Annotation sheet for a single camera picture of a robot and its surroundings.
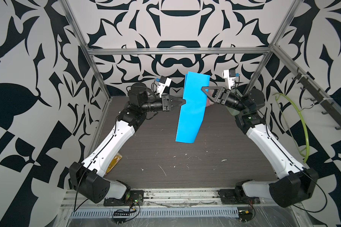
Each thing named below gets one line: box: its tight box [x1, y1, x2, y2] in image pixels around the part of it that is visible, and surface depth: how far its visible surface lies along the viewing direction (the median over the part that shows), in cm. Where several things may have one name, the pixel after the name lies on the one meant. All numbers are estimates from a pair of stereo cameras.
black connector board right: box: [238, 209, 253, 222], surface depth 73 cm
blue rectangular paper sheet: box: [175, 71, 211, 144], surface depth 61 cm
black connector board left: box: [113, 210, 131, 225], surface depth 73 cm
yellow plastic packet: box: [105, 152, 123, 175], surface depth 88 cm
